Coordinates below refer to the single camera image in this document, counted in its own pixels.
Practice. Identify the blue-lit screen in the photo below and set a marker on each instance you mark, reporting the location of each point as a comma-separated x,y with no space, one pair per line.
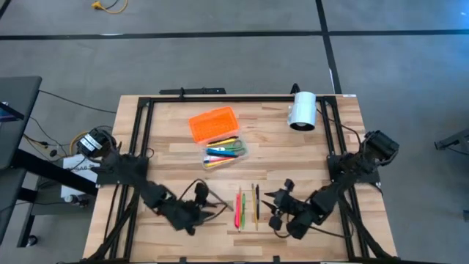
7,113

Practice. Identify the black desk leg frame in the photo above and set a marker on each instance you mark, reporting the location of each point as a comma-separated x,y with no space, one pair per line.
36,164

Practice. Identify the yellow pencil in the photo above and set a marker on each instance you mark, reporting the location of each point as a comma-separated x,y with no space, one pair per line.
256,225

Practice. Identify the black aluminium table frame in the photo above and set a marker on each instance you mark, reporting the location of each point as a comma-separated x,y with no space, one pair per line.
238,99

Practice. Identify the dark grey pencil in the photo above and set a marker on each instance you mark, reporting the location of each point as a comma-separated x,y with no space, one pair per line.
223,202

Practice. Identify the black side desk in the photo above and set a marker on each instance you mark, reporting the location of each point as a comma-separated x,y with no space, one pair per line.
18,91

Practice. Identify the green pen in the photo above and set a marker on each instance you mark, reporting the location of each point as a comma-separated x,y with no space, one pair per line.
243,209

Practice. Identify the white cardboard box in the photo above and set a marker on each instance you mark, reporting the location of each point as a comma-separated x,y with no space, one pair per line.
73,185

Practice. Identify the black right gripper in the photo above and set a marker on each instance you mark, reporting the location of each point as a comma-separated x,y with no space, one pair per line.
289,203

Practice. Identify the small black pointed mount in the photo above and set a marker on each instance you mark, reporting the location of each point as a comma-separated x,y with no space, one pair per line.
295,89

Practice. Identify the clear box with orange lid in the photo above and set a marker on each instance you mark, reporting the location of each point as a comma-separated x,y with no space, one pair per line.
212,124

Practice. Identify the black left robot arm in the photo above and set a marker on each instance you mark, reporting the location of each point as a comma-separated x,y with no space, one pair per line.
146,187

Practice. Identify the thin pink pen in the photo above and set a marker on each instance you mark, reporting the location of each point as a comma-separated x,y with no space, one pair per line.
220,160

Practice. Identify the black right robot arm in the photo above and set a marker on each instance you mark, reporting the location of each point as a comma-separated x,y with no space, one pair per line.
329,194

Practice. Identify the thick pink pen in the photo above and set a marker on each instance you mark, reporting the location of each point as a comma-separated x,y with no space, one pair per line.
237,212

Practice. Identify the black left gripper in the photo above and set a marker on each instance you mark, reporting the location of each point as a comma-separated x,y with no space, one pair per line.
183,216

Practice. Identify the blue pen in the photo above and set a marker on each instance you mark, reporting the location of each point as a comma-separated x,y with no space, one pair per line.
223,153

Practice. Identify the black bar with knob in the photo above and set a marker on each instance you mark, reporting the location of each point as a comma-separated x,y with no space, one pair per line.
198,91

